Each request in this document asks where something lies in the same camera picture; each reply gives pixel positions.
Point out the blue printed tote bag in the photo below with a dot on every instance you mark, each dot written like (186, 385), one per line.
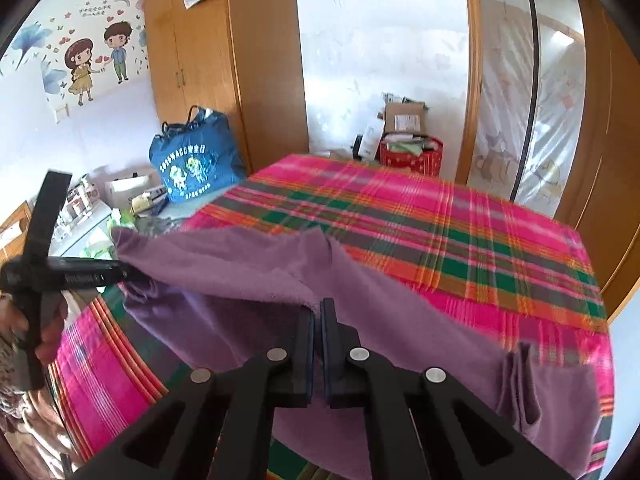
(200, 160)

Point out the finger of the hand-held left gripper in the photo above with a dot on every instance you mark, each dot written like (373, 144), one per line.
(127, 274)

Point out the purple pants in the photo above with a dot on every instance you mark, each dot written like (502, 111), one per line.
(400, 335)

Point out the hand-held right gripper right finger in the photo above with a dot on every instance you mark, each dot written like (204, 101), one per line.
(330, 360)

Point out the grey printed table cover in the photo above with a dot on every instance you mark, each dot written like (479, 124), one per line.
(155, 222)

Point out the black curtain strip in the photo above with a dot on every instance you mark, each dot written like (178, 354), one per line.
(534, 60)

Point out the white wall socket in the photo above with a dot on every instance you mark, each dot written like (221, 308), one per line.
(60, 113)

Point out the white paper bag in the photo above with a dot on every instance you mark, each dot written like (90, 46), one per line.
(132, 190)

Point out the green tissue pack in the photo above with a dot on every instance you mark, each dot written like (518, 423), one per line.
(99, 249)
(121, 216)

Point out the white carton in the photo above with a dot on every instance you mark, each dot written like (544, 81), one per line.
(371, 137)

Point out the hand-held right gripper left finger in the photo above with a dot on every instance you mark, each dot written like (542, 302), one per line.
(304, 360)

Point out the cardboard box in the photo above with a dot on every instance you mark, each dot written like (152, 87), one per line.
(405, 120)

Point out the person's left hand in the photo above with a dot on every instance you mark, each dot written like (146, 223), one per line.
(52, 330)

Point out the cartoon wall sticker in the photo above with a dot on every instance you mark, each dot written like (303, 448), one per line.
(80, 65)

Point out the pink green plaid bed sheet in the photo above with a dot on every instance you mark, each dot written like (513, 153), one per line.
(450, 210)

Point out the small black object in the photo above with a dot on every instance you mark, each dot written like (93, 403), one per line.
(358, 147)

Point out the red basket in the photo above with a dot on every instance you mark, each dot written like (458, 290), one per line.
(412, 157)

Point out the wooden wardrobe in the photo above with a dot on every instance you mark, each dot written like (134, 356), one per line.
(260, 60)

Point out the wooden door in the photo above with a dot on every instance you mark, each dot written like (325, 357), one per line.
(610, 160)

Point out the cluster of small bottles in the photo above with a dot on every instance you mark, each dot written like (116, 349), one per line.
(80, 205)

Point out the wooden nightstand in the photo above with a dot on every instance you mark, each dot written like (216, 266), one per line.
(12, 230)

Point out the wooden door frame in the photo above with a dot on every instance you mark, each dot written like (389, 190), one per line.
(467, 85)

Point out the clear plastic door curtain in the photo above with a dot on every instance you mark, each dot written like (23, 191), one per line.
(505, 85)

